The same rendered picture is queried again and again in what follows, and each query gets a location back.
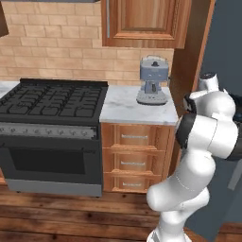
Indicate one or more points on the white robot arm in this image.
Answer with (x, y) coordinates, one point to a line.
(201, 141)

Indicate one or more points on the wooden drawer front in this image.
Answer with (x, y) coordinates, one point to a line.
(134, 157)
(135, 130)
(132, 180)

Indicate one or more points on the wooden drawer cabinet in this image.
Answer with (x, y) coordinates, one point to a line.
(108, 157)

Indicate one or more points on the blue-grey coffee machine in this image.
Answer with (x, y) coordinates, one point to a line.
(152, 75)

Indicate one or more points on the black gas stove with oven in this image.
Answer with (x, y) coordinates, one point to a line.
(53, 126)

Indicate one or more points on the tall wooden side panel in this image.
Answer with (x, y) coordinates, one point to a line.
(186, 63)

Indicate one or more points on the dark grey-blue fridge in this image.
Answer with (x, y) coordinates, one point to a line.
(225, 38)

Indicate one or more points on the wooden wall cupboard door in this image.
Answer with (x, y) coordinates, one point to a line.
(146, 22)

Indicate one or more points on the dark wooden wall cupboard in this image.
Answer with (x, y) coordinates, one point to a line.
(3, 19)

